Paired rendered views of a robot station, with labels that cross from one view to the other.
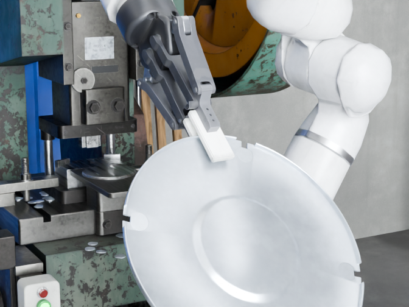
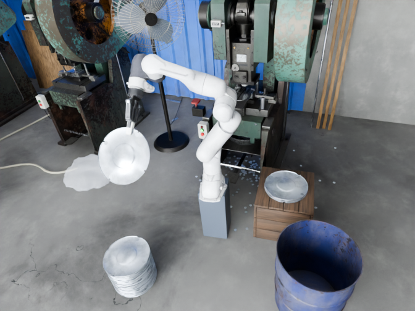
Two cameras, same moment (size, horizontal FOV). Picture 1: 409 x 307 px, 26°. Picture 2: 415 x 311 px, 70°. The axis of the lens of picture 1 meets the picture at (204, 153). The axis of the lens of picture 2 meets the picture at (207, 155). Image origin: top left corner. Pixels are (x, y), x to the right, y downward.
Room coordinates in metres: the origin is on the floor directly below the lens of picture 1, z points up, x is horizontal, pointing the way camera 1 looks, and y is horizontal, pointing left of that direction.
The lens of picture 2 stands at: (0.56, -1.27, 1.84)
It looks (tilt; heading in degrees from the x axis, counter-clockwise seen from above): 38 degrees down; 54
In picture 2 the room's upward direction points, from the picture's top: 6 degrees counter-clockwise
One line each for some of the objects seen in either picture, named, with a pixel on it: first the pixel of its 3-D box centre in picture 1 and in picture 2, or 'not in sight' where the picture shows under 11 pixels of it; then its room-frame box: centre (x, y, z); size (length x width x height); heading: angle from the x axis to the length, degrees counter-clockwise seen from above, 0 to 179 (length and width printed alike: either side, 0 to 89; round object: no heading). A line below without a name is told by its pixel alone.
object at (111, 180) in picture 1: (117, 204); (238, 107); (1.95, 0.20, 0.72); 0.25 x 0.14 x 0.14; 28
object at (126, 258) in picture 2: not in sight; (126, 255); (0.75, -0.04, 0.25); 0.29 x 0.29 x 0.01
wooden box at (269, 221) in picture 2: not in sight; (283, 205); (1.84, -0.39, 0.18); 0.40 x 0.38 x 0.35; 35
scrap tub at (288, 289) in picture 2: not in sight; (311, 277); (1.48, -0.87, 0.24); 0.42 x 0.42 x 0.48
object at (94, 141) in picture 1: (90, 138); not in sight; (2.10, 0.28, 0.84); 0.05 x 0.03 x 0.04; 118
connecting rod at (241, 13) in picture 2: not in sight; (244, 24); (2.11, 0.28, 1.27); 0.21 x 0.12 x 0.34; 28
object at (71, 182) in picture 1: (90, 171); (244, 92); (2.10, 0.28, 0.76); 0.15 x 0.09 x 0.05; 118
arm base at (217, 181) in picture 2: not in sight; (211, 182); (1.39, -0.13, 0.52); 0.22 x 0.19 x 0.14; 38
